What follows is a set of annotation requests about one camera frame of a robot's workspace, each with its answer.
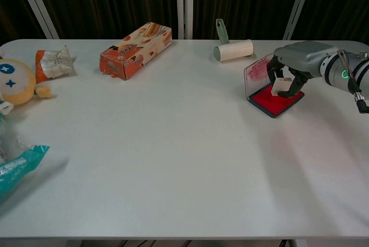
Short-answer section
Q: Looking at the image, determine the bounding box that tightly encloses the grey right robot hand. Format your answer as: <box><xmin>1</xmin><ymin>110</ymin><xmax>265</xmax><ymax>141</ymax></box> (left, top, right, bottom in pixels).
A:
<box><xmin>266</xmin><ymin>40</ymin><xmax>338</xmax><ymax>98</ymax></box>

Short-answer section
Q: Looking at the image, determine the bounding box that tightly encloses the red and white stamp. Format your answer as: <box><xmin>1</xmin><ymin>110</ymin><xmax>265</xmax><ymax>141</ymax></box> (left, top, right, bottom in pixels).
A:
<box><xmin>271</xmin><ymin>77</ymin><xmax>292</xmax><ymax>98</ymax></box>

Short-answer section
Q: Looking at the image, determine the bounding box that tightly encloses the red ink pad case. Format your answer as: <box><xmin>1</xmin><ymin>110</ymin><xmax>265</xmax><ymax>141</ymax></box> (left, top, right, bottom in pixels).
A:
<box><xmin>243</xmin><ymin>52</ymin><xmax>305</xmax><ymax>119</ymax></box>

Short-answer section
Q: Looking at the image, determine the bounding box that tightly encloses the teal plastic package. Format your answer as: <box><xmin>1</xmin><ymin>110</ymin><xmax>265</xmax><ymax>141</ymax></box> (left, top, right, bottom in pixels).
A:
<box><xmin>0</xmin><ymin>111</ymin><xmax>51</xmax><ymax>201</ymax></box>

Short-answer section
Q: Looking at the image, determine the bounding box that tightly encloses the green handled lint roller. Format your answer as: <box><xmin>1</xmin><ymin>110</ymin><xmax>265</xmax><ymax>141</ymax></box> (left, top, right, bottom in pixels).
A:
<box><xmin>213</xmin><ymin>18</ymin><xmax>254</xmax><ymax>63</ymax></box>

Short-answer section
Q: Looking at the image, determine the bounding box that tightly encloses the black cable with metal plug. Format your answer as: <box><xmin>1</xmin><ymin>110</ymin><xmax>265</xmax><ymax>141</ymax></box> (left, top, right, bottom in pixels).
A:
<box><xmin>336</xmin><ymin>49</ymin><xmax>369</xmax><ymax>114</ymax></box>

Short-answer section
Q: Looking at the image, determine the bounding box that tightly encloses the white metal frame bar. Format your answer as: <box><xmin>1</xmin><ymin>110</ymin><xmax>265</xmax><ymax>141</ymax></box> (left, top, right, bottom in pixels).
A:
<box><xmin>175</xmin><ymin>0</ymin><xmax>195</xmax><ymax>40</ymax></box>
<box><xmin>283</xmin><ymin>0</ymin><xmax>314</xmax><ymax>41</ymax></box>
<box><xmin>12</xmin><ymin>0</ymin><xmax>60</xmax><ymax>40</ymax></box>

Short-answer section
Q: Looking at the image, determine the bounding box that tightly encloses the yellow round plush toy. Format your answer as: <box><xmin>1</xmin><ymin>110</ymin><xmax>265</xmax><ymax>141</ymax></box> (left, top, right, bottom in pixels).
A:
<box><xmin>0</xmin><ymin>51</ymin><xmax>53</xmax><ymax>114</ymax></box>

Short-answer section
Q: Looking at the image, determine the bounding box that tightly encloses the orange biscuit box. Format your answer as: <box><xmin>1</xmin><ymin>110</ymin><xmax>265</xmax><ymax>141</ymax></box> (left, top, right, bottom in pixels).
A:
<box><xmin>99</xmin><ymin>21</ymin><xmax>173</xmax><ymax>81</ymax></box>

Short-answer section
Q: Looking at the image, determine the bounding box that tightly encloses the orange and clear snack bag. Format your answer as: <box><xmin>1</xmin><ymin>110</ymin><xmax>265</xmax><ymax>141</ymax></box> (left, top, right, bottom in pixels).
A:
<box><xmin>35</xmin><ymin>45</ymin><xmax>77</xmax><ymax>84</ymax></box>

